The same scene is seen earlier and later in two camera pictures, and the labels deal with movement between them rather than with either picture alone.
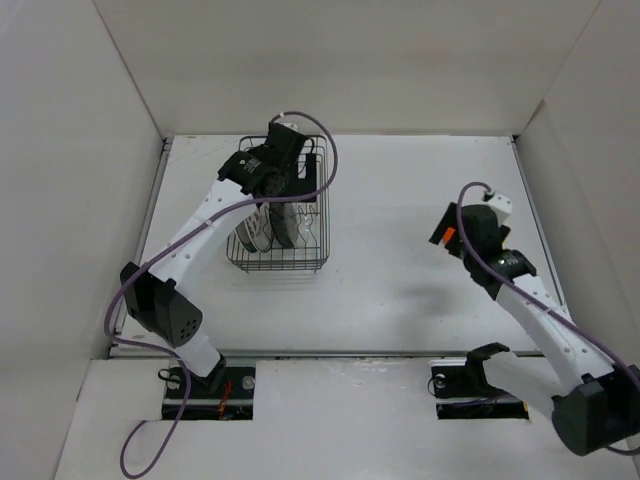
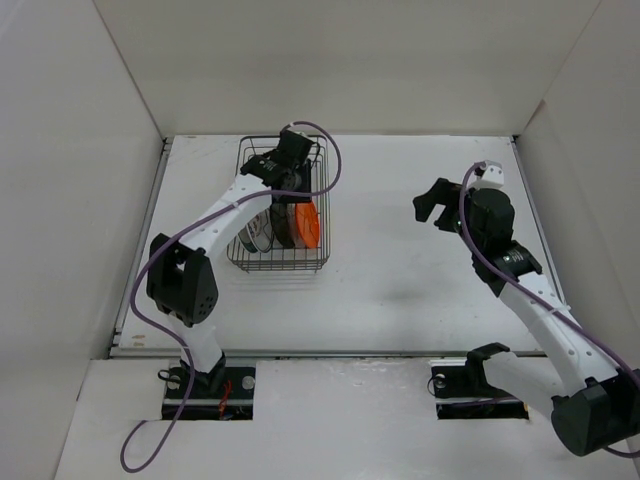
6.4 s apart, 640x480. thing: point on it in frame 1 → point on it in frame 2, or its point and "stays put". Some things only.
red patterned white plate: x=261 y=227 stays put
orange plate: x=448 y=234 → x=307 y=222
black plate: x=277 y=215 stays put
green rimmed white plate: x=245 y=238 stays put
